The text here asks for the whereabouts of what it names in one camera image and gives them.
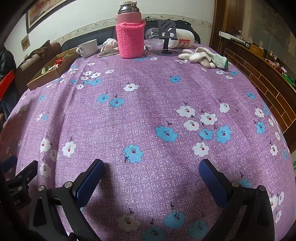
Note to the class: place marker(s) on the brown cardboard box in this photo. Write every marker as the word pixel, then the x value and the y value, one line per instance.
pixel 46 77

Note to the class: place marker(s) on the wooden cabinet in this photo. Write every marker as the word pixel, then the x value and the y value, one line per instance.
pixel 254 67

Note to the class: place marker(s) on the pile of assorted snack packets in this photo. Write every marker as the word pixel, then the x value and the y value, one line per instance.
pixel 56 63

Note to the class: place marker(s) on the brown flat card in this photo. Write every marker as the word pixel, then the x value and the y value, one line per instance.
pixel 108 54

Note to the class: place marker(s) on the purple floral tablecloth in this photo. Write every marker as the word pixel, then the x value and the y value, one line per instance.
pixel 138 115

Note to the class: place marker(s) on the white mug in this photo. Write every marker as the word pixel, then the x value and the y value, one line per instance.
pixel 89 48

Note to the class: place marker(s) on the brown fur throw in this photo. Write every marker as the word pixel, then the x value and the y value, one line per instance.
pixel 41 49

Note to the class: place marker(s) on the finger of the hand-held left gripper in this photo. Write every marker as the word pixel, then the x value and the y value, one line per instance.
pixel 8 161
pixel 24 175

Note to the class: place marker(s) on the crumpled white cloth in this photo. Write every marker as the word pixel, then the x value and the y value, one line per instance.
pixel 109 45

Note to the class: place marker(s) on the black leather sofa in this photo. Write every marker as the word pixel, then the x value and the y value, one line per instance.
pixel 69 44

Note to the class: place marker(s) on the silver metal bar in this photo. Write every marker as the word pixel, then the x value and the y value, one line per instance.
pixel 233 39

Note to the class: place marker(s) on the white plastic bottle red label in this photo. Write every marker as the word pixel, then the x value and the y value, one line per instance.
pixel 185 38

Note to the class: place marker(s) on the framed painting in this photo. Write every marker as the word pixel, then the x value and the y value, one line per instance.
pixel 44 9

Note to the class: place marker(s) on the dark clothes pile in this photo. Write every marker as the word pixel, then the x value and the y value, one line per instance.
pixel 182 24

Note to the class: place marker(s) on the black phone stand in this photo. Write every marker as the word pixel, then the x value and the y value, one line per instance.
pixel 165 27

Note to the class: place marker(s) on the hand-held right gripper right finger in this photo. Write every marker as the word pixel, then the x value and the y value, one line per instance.
pixel 214 183

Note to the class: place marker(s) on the clear plastic cup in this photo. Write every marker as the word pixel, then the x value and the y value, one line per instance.
pixel 152 36

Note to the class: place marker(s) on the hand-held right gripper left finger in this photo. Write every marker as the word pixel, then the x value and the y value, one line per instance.
pixel 91 183

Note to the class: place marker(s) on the white work glove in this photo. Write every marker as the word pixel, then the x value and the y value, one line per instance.
pixel 192 55

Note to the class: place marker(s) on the white glove green cuff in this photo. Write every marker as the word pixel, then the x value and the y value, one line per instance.
pixel 218 61

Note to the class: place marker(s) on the pink steel thermos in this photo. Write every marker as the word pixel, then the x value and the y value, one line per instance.
pixel 128 12

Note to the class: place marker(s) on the red panel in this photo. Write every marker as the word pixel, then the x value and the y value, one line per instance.
pixel 5 83

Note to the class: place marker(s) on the small wall poster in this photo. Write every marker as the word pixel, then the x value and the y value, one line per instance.
pixel 25 42

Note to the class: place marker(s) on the brown sofa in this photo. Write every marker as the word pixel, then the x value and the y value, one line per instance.
pixel 24 66

